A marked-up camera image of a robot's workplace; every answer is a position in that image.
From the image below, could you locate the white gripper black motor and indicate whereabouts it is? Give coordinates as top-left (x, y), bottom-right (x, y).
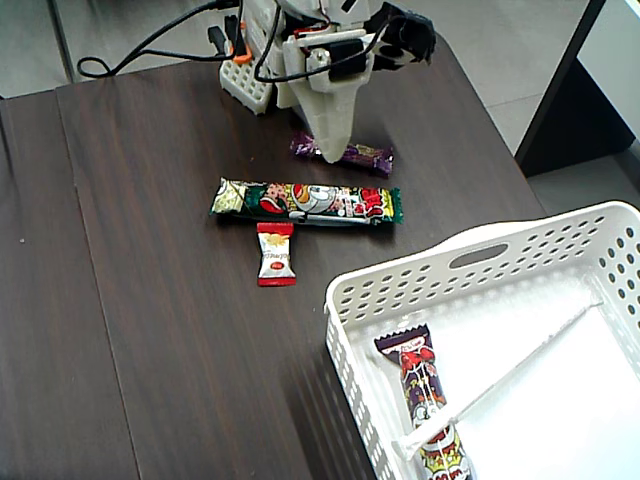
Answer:
top-left (282, 29), bottom-right (374, 165)

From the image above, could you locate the white cabinet with dark side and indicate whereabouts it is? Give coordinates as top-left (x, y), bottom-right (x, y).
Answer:
top-left (514, 0), bottom-right (640, 177)

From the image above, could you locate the purple candy bar wrapper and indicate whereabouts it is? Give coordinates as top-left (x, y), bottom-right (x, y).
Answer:
top-left (289, 132), bottom-right (395, 177)

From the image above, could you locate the black table clamp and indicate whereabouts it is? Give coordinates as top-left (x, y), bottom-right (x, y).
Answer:
top-left (206, 14), bottom-right (239, 57)

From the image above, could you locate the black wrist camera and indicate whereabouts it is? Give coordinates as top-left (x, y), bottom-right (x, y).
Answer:
top-left (367, 2), bottom-right (436, 69)

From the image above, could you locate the red white candy packet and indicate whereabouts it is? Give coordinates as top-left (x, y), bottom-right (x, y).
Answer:
top-left (255, 222), bottom-right (298, 289)

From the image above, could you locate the black camera cable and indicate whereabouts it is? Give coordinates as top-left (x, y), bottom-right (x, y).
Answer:
top-left (253, 4), bottom-right (401, 84)

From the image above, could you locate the dark purple cartoon snack stick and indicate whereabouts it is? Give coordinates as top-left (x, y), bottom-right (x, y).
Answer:
top-left (372, 322), bottom-right (476, 480)

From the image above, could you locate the black power cable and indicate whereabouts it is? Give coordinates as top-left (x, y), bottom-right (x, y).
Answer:
top-left (76, 0), bottom-right (241, 80)

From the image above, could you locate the orange plastic clip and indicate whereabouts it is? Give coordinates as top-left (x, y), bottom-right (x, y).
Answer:
top-left (232, 22), bottom-right (251, 64)

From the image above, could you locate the white paper-wrapped straw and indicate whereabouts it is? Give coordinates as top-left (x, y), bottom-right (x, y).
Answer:
top-left (392, 294), bottom-right (606, 461)

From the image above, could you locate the white grid robot base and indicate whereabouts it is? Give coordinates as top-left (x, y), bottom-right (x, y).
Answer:
top-left (218, 54), bottom-right (276, 116)

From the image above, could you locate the green red snack stick wrapper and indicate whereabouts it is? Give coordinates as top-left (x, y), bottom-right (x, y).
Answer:
top-left (208, 177), bottom-right (404, 227)

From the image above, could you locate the red white servo wire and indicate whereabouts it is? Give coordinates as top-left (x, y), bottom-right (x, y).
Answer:
top-left (293, 25), bottom-right (334, 40)

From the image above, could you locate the white perforated plastic basket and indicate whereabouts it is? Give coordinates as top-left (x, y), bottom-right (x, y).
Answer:
top-left (322, 199), bottom-right (640, 480)

